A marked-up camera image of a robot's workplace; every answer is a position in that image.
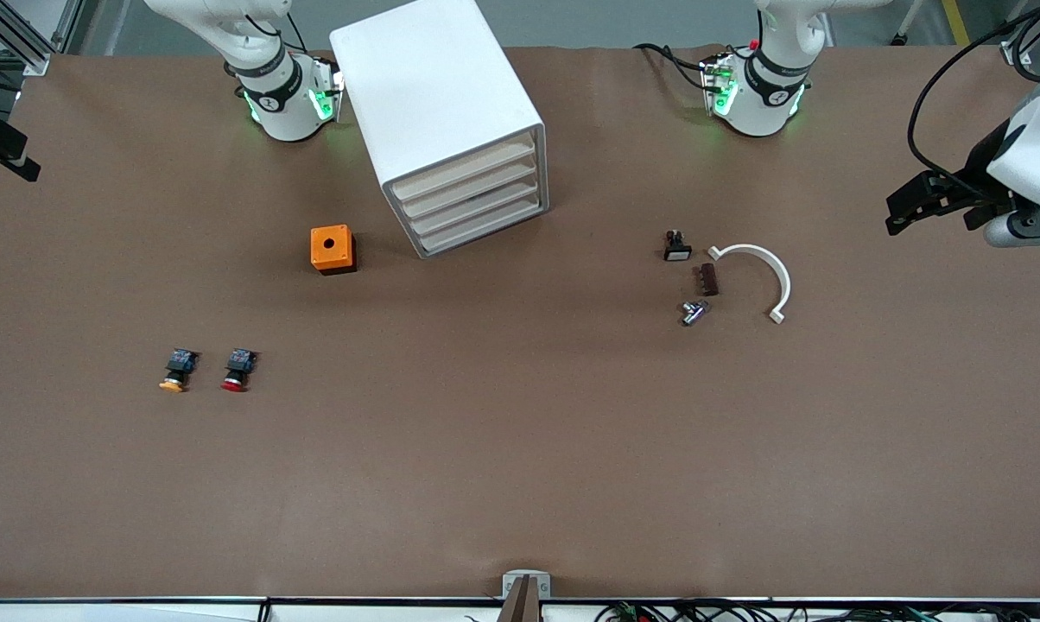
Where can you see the white plastic drawer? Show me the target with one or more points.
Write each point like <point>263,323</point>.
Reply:
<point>483,225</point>
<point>464,169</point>
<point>477,206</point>
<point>470,187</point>

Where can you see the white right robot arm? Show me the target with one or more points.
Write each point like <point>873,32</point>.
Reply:
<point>282,108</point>

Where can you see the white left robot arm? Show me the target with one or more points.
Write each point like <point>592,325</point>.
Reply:
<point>757,104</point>

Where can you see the yellow push button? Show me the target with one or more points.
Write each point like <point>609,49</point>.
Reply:
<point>179,363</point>

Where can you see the red push button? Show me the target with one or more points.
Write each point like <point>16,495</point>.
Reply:
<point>240,363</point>

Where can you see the white drawer cabinet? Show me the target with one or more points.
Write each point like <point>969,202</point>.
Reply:
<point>434,86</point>

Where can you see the grey stand leg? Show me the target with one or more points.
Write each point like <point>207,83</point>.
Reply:
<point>909,22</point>

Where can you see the brown terminal block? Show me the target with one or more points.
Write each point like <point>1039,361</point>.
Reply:
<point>708,281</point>

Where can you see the orange box with hole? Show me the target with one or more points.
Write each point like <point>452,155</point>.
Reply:
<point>330,246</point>

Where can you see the brown table mat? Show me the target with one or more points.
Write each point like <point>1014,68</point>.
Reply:
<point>520,449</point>

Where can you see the aluminium frame post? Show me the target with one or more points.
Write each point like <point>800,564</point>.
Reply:
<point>36,65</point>
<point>1012,53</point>

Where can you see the white curved bracket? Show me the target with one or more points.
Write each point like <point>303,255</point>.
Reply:
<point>785,283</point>

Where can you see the black switch with white face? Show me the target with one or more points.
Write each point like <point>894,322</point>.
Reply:
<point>677,249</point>

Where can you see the silver key switch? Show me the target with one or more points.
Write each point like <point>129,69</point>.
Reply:
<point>693,313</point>

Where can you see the grey metal bracket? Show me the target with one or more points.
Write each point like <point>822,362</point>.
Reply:
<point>511,580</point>

